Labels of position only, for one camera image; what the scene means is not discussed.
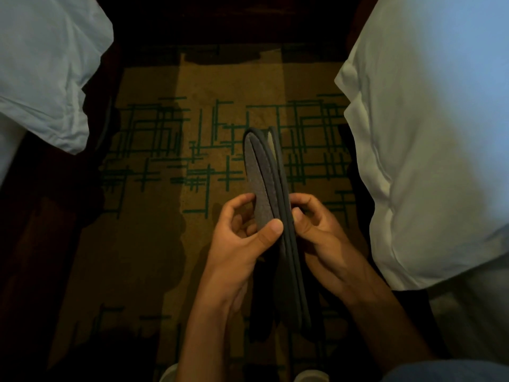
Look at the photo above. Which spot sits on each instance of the person's blue grey trousers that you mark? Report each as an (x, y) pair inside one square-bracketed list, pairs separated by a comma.
[(449, 373)]

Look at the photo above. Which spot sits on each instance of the person's right forearm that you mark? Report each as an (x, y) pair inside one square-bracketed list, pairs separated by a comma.
[(389, 334)]

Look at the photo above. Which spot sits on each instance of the person's right thumb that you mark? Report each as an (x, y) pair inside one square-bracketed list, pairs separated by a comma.
[(301, 226)]

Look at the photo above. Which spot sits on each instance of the person's left hand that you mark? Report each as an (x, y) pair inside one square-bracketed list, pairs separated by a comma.
[(226, 266)]

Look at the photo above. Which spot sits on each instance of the dark wooden bed frame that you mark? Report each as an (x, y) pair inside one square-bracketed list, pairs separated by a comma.
[(35, 242)]

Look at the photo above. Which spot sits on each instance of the dark wooden nightstand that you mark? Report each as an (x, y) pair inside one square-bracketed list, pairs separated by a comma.
[(230, 19)]

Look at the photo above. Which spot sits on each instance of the person's right hand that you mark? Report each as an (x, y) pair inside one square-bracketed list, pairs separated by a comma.
[(334, 254)]

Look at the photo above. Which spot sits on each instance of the person's left thumb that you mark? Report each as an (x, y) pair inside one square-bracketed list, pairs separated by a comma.
[(264, 236)]

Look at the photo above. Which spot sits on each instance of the person's left forearm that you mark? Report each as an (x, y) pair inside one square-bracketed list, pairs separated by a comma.
[(206, 342)]

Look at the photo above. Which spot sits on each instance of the white shoe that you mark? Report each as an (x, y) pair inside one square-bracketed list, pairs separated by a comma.
[(170, 374), (312, 377)]

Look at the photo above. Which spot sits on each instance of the white bed sheet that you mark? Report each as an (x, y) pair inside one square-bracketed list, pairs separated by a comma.
[(473, 314), (8, 147)]

